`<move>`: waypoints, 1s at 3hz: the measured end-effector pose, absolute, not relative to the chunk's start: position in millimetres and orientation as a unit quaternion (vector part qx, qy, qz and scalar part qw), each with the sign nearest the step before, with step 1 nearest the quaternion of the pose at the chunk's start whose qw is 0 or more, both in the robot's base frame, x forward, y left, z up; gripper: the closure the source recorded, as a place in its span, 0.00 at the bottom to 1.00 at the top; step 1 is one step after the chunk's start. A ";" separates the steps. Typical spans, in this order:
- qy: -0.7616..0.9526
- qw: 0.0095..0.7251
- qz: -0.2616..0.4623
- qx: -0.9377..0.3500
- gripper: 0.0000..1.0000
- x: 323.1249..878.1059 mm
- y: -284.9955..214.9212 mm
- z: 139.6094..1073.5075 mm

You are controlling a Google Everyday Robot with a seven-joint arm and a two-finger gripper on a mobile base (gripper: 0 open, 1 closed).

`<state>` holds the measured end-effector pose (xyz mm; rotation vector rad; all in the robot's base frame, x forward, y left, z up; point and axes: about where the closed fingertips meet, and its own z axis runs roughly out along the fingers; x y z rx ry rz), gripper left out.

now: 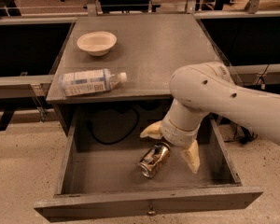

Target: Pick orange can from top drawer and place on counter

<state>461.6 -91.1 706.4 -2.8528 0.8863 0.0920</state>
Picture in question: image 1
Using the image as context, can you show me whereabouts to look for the clear plastic water bottle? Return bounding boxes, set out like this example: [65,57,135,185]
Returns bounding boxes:
[59,68,127,96]

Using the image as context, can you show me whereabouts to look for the open grey top drawer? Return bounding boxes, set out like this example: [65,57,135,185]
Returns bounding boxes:
[35,106,263,222]

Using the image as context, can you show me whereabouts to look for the orange soda can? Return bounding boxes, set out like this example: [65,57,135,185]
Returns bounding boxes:
[138,142,171,178]

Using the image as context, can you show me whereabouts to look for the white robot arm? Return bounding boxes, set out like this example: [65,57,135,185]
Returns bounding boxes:
[140,62,280,173]

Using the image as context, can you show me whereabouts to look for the black floor cables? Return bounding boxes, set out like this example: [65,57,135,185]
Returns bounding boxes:
[224,121,259,146]

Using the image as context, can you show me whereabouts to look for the grey wooden cabinet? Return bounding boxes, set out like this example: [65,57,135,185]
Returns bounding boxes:
[47,13,223,132]

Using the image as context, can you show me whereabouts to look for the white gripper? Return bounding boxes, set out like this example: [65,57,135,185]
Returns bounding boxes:
[140,99,208,174]

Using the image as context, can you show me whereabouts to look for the black cable loop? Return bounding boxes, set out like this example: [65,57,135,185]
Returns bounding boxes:
[87,105,140,147]

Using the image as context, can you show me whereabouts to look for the white paper bowl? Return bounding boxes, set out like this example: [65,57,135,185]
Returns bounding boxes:
[77,31,117,56]

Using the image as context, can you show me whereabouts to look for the metal drawer knob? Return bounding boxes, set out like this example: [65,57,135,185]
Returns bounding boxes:
[147,202,156,216]

